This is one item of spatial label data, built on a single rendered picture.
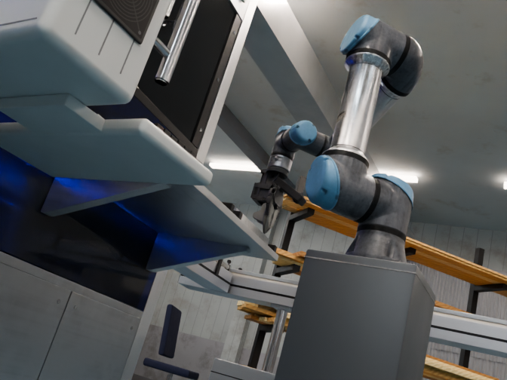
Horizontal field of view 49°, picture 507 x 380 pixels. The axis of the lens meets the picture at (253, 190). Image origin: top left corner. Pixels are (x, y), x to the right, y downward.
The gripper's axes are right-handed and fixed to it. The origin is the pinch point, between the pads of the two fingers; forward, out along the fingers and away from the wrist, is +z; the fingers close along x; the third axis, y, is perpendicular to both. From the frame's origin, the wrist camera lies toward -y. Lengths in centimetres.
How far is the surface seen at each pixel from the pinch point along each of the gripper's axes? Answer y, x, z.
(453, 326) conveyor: -50, -82, 3
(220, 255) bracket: 12.9, 0.7, 10.8
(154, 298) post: 38.6, -9.6, 27.1
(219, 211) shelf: -0.5, 31.5, 6.7
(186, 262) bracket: 24.1, 0.7, 14.9
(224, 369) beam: 42, -84, 42
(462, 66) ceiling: 1, -328, -295
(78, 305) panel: 39, 24, 38
